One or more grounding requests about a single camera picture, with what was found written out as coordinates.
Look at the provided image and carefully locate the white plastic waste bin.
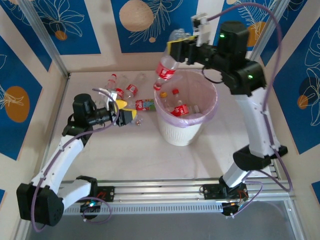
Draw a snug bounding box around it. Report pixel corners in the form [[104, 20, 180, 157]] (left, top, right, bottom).
[[152, 69, 218, 147]]

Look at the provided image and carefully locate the aluminium side rail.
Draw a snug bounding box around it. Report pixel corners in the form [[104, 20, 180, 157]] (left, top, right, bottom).
[[269, 152, 282, 180], [48, 74, 72, 141]]

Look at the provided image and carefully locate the aluminium frame post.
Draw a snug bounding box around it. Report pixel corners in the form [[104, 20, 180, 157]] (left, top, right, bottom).
[[18, 0, 71, 79], [247, 0, 308, 66]]

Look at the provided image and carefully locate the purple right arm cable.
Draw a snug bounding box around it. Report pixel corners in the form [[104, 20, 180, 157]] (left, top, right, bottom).
[[207, 3, 295, 218]]

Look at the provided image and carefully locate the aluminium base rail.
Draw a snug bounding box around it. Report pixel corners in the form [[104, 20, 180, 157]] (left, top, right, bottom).
[[21, 176, 293, 209]]

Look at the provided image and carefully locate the slotted grey cable duct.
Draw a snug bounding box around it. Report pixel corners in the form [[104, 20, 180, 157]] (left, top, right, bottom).
[[31, 201, 225, 216]]

